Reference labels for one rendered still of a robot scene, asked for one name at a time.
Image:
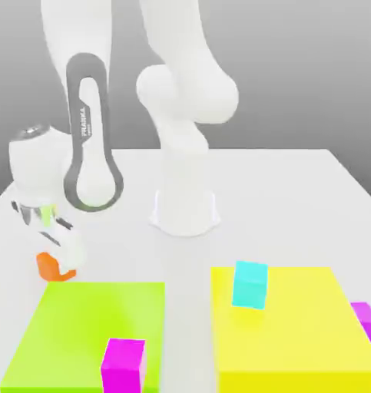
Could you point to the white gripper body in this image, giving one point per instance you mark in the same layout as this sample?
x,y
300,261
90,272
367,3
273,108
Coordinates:
x,y
72,245

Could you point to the small orange cube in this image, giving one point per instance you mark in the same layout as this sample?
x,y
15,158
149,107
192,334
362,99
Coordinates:
x,y
46,266

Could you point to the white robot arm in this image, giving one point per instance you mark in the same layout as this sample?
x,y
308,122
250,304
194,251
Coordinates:
x,y
179,101

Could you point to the small magenta cube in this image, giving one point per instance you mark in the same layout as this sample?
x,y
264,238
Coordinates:
x,y
121,368

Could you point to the small cyan cube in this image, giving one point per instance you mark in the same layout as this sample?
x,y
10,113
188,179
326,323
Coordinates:
x,y
249,285

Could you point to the small violet cube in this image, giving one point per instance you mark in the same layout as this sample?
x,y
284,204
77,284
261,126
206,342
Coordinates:
x,y
367,319

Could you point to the large lime green box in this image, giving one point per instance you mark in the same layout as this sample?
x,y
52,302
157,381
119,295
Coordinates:
x,y
71,325

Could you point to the large yellow box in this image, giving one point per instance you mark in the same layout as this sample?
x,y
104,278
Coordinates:
x,y
295,337

